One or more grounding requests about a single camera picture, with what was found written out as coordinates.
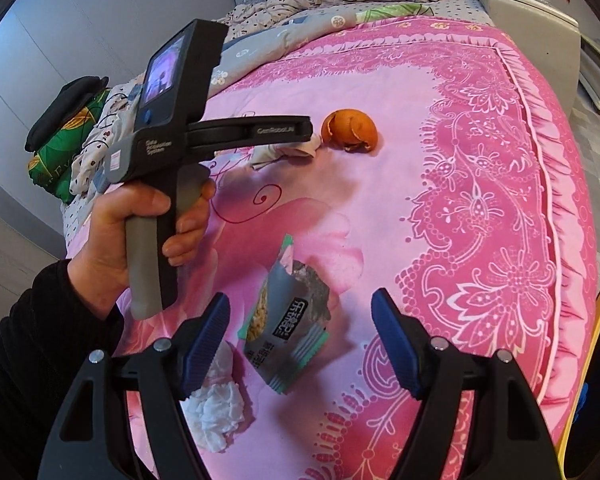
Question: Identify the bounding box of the pink floral blanket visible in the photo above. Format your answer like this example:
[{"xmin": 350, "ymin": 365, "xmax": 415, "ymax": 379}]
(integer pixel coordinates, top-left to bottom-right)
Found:
[{"xmin": 62, "ymin": 12, "xmax": 600, "ymax": 480}]

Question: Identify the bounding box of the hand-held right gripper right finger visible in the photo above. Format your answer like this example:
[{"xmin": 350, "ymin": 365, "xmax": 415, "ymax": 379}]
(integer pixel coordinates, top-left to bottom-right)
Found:
[{"xmin": 371, "ymin": 287, "xmax": 556, "ymax": 480}]

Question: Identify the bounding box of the person's left forearm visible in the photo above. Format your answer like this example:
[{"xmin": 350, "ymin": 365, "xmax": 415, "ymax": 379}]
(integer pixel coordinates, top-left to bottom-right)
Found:
[{"xmin": 0, "ymin": 259, "xmax": 131, "ymax": 480}]

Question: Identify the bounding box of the grey floral quilt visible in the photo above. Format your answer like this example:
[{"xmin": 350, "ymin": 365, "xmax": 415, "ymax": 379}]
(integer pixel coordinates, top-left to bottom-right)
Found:
[{"xmin": 207, "ymin": 2, "xmax": 436, "ymax": 96}]

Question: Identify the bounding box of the orange peel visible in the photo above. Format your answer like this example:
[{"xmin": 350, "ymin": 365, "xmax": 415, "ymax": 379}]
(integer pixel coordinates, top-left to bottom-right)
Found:
[{"xmin": 321, "ymin": 109, "xmax": 380, "ymax": 153}]

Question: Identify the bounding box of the white nightstand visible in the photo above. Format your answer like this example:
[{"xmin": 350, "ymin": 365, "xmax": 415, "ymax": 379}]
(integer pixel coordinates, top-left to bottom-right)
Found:
[{"xmin": 467, "ymin": 0, "xmax": 581, "ymax": 106}]

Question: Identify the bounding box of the yellow-rimmed trash bin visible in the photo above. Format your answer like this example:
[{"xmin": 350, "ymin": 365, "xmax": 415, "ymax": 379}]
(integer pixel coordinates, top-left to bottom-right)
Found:
[{"xmin": 555, "ymin": 274, "xmax": 600, "ymax": 480}]

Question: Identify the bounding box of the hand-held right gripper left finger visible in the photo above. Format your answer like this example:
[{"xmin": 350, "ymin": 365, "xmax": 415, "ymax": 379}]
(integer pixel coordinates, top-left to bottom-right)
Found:
[{"xmin": 42, "ymin": 292, "xmax": 231, "ymax": 480}]

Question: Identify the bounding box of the person's left hand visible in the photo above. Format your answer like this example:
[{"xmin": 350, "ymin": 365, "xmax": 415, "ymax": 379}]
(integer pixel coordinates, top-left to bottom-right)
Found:
[{"xmin": 67, "ymin": 179, "xmax": 217, "ymax": 322}]

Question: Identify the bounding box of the pale pink tissue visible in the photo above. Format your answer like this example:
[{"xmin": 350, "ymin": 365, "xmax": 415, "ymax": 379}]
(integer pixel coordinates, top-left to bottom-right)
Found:
[{"xmin": 250, "ymin": 139, "xmax": 322, "ymax": 171}]

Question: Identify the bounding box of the black cloth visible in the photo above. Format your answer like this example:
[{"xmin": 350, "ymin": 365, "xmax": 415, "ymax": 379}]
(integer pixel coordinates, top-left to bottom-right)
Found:
[{"xmin": 24, "ymin": 76, "xmax": 110, "ymax": 153}]

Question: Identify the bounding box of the grey snack wrapper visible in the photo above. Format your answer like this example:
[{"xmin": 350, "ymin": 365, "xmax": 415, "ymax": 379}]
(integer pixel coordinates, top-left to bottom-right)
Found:
[{"xmin": 237, "ymin": 234, "xmax": 332, "ymax": 395}]

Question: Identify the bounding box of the white crumpled tissue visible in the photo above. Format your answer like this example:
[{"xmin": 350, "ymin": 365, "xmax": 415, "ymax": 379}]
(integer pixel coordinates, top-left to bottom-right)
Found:
[{"xmin": 180, "ymin": 341, "xmax": 246, "ymax": 453}]

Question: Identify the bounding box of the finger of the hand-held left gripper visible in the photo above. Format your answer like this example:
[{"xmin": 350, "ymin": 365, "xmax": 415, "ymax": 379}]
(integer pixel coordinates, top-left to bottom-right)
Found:
[{"xmin": 237, "ymin": 115, "xmax": 314, "ymax": 153}]

